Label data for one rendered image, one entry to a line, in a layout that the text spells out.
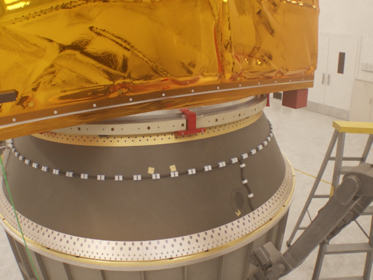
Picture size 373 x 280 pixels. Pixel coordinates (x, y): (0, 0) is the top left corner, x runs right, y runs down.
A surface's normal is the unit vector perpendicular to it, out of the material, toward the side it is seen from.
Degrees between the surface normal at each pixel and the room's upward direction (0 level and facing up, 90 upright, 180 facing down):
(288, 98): 90
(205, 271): 90
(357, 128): 90
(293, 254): 77
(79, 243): 43
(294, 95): 90
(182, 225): 62
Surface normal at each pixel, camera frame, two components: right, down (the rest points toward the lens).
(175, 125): 0.33, 0.32
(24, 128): 0.58, 0.28
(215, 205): 0.40, -0.17
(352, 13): -0.80, 0.20
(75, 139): -0.18, -0.15
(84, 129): -0.13, 0.34
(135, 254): 0.07, -0.45
